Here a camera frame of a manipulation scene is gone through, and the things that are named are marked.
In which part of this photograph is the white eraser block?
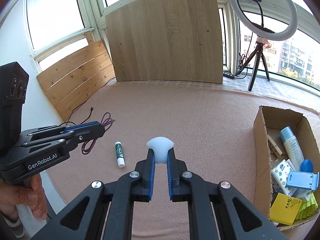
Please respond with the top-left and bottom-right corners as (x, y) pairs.
(146, 137), (174, 164)

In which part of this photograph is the red wire coil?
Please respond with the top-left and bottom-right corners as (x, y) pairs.
(81, 112), (116, 156)

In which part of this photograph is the green white glue stick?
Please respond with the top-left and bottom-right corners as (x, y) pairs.
(115, 141), (125, 168)

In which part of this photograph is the wooden clothespin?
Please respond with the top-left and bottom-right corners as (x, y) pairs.
(267, 135), (283, 158)

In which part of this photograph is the patterned tissue pack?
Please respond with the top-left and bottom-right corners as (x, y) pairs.
(271, 159), (297, 196)

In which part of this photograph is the cardboard box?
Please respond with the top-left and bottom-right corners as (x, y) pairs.
(253, 106), (319, 231)

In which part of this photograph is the yellow black card pack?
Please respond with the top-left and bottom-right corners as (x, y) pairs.
(268, 192), (302, 225)

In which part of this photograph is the white lotion bottle blue cap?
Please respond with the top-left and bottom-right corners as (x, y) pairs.
(279, 126), (305, 171)

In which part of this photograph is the blue round case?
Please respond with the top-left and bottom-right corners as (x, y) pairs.
(300, 159), (313, 173)

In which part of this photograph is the blue phone stand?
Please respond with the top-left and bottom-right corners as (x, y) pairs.
(286, 171), (319, 191)

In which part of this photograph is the yellow shuttlecock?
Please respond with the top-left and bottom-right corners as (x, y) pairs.
(296, 193), (318, 220)

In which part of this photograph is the white power adapter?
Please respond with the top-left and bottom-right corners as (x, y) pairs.
(292, 189), (312, 202)

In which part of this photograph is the person left hand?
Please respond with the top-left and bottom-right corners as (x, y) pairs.
(1, 173), (47, 222)

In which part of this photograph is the pine slat headboard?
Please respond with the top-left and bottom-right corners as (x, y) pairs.
(37, 33), (115, 121)

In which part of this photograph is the black power strip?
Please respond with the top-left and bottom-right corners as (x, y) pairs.
(223, 72), (235, 79)

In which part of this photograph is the large oak wood board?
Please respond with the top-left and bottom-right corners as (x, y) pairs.
(105, 0), (223, 84)

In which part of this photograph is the black tripod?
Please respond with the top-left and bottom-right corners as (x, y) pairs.
(235, 42), (270, 92)

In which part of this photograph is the white ring light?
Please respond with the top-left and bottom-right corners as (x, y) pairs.
(228, 0), (299, 42)

